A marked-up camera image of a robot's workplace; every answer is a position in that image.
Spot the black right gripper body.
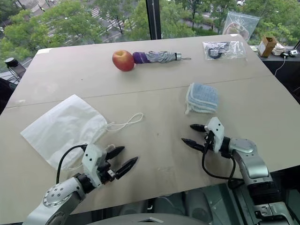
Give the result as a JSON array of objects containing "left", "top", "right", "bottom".
[{"left": 202, "top": 130, "right": 215, "bottom": 153}]

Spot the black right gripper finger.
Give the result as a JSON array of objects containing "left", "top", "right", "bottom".
[
  {"left": 181, "top": 138, "right": 205, "bottom": 152},
  {"left": 189, "top": 123, "right": 207, "bottom": 133}
]

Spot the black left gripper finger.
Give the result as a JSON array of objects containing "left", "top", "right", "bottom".
[
  {"left": 105, "top": 146, "right": 126, "bottom": 162},
  {"left": 114, "top": 157, "right": 139, "bottom": 180}
]

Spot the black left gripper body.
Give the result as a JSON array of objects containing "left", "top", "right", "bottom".
[{"left": 97, "top": 159, "right": 117, "bottom": 186}]

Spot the blue white cloth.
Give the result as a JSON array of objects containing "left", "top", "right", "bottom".
[{"left": 184, "top": 82, "right": 220, "bottom": 115}]

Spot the clear bag with black item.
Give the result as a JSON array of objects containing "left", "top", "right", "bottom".
[{"left": 202, "top": 40, "right": 248, "bottom": 61}]

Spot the large clear zip bag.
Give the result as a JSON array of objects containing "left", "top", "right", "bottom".
[{"left": 222, "top": 11, "right": 261, "bottom": 43}]

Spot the folded grey purple umbrella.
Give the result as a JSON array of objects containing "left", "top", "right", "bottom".
[{"left": 132, "top": 51, "right": 192, "bottom": 65}]

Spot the red apple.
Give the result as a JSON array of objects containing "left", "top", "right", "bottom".
[{"left": 112, "top": 49, "right": 135, "bottom": 72}]

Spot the small brown cardboard box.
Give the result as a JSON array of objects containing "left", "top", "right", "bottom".
[{"left": 258, "top": 35, "right": 280, "bottom": 58}]

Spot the crumpled white cloth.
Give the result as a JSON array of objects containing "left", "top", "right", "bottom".
[{"left": 272, "top": 43, "right": 286, "bottom": 56}]

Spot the small white charger device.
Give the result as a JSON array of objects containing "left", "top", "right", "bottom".
[{"left": 281, "top": 49, "right": 299, "bottom": 57}]

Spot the black round stand device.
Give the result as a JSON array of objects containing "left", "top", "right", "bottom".
[{"left": 4, "top": 57, "right": 27, "bottom": 84}]

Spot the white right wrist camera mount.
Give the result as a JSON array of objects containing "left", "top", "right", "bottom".
[{"left": 204, "top": 116, "right": 225, "bottom": 153}]

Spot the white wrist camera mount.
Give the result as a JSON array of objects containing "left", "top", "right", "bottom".
[
  {"left": 82, "top": 143, "right": 109, "bottom": 188},
  {"left": 204, "top": 116, "right": 225, "bottom": 153}
]

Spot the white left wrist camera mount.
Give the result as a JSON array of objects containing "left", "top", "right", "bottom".
[{"left": 82, "top": 143, "right": 109, "bottom": 188}]

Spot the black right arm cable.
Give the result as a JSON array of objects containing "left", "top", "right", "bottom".
[{"left": 202, "top": 149, "right": 245, "bottom": 186}]

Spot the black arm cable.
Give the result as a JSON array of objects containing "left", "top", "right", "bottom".
[
  {"left": 56, "top": 145, "right": 88, "bottom": 184},
  {"left": 202, "top": 149, "right": 245, "bottom": 186}
]

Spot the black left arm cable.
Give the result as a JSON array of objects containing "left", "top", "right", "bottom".
[{"left": 56, "top": 145, "right": 88, "bottom": 184}]

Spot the white drawstring bag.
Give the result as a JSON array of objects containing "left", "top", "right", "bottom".
[{"left": 20, "top": 94, "right": 144, "bottom": 171}]

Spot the thin white cable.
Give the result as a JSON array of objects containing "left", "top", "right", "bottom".
[{"left": 274, "top": 55, "right": 287, "bottom": 76}]

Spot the black window frame post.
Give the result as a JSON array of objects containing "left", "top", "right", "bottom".
[{"left": 145, "top": 0, "right": 163, "bottom": 40}]

